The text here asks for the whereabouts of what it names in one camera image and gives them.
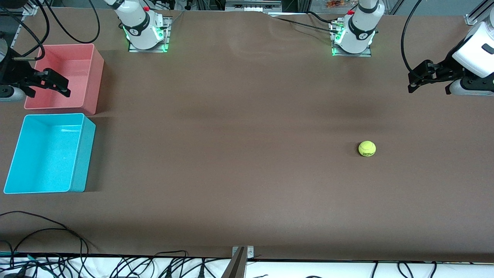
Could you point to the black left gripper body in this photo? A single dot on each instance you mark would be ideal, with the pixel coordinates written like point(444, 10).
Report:
point(447, 68)

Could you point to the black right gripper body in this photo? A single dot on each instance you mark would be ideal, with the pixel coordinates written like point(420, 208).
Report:
point(12, 72)

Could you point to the yellow tennis ball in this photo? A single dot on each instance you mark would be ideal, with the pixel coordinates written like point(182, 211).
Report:
point(367, 148)

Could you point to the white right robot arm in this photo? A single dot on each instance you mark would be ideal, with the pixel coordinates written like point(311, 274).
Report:
point(137, 23)

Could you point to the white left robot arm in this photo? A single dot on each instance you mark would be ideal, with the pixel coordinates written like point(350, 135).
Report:
point(361, 27)

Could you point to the pink plastic bin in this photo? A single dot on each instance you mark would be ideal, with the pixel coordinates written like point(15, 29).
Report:
point(77, 65)

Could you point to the blue plastic bin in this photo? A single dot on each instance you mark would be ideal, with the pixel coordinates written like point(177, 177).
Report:
point(46, 154)

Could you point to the box with orange items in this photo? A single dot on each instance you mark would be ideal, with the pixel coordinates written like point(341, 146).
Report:
point(335, 4)

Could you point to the grey metal device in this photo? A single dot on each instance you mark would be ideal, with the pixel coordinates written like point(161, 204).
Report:
point(252, 5)

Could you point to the dark metal bar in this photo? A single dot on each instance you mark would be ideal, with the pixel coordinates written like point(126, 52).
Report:
point(237, 268)

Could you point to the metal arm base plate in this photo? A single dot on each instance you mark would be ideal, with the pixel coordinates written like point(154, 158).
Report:
point(353, 55)
point(166, 34)

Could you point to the small metal bracket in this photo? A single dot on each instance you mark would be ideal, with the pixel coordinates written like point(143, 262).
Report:
point(250, 253)

